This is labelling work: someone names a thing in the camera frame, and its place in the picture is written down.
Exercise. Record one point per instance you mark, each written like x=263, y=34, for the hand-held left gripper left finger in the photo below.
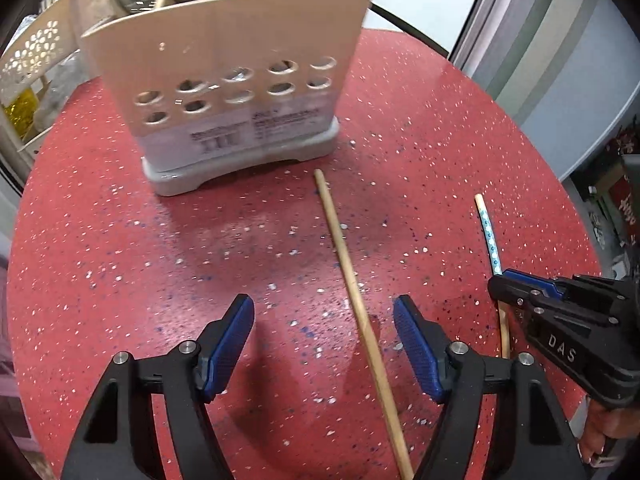
x=227, y=345

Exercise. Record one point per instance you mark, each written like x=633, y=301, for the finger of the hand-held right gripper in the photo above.
x=535, y=282
x=510, y=295

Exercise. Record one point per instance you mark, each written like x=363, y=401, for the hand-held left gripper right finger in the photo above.
x=415, y=345

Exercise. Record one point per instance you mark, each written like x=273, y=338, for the blue patterned chopstick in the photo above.
x=487, y=232

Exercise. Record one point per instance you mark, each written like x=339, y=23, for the plain wooden chopstick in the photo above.
x=357, y=305

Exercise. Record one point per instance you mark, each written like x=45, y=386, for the beige utensil holder grey base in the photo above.
x=225, y=75

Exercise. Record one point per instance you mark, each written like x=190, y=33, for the person's right hand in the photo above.
x=595, y=432

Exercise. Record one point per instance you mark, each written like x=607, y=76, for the red printed box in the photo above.
x=625, y=195

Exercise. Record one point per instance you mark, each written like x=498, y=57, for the yellow packet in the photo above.
x=17, y=110

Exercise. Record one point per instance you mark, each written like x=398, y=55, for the beige perforated plastic basket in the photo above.
x=35, y=65

